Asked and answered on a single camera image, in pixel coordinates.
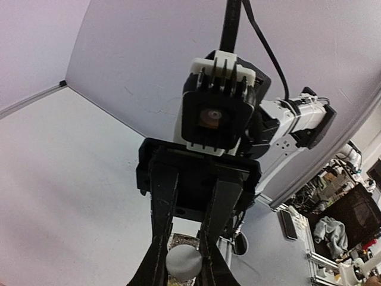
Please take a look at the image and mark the clear nail polish bottle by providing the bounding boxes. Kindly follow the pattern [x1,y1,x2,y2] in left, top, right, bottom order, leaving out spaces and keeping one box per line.
[165,233,202,284]

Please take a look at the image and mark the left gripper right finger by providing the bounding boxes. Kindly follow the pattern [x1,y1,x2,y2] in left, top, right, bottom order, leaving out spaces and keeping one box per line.
[196,232,240,286]

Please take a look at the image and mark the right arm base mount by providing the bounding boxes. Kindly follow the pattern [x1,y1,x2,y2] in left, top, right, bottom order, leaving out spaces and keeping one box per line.
[229,214,251,256]

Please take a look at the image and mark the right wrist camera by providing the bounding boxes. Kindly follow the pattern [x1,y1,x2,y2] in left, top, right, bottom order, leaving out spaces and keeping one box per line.
[173,50,257,157]

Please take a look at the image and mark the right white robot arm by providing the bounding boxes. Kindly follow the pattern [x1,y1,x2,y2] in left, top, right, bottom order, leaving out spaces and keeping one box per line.
[136,51,336,262]

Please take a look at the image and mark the black camera cable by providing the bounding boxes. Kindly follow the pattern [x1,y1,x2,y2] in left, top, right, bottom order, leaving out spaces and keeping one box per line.
[218,0,291,101]

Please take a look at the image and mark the smartphone in background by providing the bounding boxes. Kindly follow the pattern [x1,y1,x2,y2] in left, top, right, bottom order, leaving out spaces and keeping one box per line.
[280,210,298,241]

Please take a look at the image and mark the black monitor in background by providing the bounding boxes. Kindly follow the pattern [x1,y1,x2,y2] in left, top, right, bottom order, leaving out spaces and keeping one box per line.
[304,184,380,250]

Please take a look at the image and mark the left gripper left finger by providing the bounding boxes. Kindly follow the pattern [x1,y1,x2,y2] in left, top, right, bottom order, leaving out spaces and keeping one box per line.
[127,231,170,286]

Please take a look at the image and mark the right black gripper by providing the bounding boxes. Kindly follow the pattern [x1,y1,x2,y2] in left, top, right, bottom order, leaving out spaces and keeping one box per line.
[136,138,261,256]

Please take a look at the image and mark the aluminium front rail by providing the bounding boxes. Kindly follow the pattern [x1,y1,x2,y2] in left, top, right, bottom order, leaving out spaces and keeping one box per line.
[217,226,240,268]

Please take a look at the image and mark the grey cloth in background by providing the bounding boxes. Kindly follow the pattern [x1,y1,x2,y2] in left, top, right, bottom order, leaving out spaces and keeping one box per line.
[313,216,348,259]

